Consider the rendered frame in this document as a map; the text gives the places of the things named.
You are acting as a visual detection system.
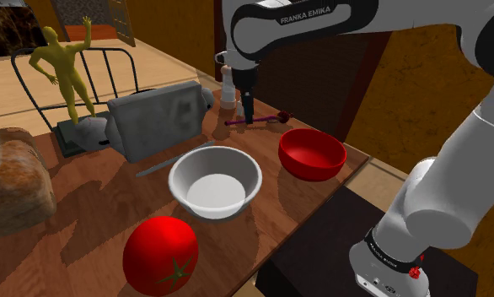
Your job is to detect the red bowl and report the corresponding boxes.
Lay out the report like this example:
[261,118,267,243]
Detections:
[277,127,348,183]

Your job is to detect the white rounded object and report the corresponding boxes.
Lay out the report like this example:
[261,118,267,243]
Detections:
[73,116,114,152]

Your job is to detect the wooden table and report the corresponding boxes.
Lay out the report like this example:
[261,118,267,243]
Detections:
[0,87,371,297]

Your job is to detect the white bowl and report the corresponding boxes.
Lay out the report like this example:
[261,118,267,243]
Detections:
[168,145,264,221]

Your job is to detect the purple honey dipper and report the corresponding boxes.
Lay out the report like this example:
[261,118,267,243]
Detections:
[223,111,294,127]

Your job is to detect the dark wall picture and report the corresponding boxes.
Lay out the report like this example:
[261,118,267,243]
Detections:
[0,0,38,59]

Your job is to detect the brown panelled door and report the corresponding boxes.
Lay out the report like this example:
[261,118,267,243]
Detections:
[106,0,137,48]

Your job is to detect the grey knife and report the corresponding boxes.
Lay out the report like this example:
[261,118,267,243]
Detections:
[135,140,217,179]

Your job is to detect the black metal chair frame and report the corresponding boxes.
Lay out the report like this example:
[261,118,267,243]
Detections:
[10,46,140,133]

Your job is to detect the grey toaster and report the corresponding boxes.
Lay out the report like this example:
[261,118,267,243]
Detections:
[105,79,216,165]

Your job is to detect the red tomato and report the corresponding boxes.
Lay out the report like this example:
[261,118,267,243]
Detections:
[122,215,200,297]

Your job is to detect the brown bread loaf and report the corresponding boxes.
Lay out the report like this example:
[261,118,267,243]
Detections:
[0,127,57,238]

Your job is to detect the yellow human figure on base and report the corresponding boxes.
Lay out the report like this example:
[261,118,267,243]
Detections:
[28,16,112,159]

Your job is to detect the dark robot stand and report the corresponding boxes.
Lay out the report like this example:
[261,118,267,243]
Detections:
[255,186,481,297]

